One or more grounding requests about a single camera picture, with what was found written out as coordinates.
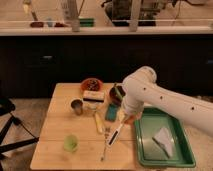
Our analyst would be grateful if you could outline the orange apple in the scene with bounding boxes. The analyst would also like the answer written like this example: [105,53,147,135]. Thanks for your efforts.
[124,115,136,125]

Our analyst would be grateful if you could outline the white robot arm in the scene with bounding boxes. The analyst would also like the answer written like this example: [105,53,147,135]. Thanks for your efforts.
[122,66,213,137]

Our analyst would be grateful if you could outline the metal cup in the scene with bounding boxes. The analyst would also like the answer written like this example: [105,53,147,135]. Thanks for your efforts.
[71,99,83,115]

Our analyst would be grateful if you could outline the green plastic cup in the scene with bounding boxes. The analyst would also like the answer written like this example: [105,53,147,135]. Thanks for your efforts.
[63,135,78,153]

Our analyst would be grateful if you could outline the green stick in bowl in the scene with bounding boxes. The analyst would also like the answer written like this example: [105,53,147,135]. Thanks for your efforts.
[114,82,123,101]

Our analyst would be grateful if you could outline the dark red bowl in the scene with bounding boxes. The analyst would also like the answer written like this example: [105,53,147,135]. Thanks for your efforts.
[109,86,125,106]

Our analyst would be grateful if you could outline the white black-striped box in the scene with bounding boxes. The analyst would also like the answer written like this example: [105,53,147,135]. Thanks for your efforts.
[83,90,105,103]

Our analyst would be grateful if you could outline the orange bowl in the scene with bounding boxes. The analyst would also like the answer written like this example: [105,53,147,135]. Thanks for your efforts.
[81,78,102,91]

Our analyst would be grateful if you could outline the teal sponge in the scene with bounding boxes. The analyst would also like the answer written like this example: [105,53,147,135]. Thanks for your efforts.
[105,104,118,122]

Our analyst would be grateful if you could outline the metal fork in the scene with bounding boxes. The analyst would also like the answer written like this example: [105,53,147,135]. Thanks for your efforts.
[100,127,111,162]

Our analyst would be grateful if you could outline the white folded cloth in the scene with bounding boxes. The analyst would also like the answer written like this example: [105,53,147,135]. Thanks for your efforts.
[153,127,173,157]

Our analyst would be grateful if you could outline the green plastic tray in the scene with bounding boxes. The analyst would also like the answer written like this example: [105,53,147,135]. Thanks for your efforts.
[134,107,196,168]

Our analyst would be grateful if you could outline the black stand legs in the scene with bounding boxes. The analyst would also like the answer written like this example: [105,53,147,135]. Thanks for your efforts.
[0,97,39,165]

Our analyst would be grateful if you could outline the cream handled utensil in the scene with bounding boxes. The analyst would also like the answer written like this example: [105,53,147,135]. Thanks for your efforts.
[94,111,104,134]

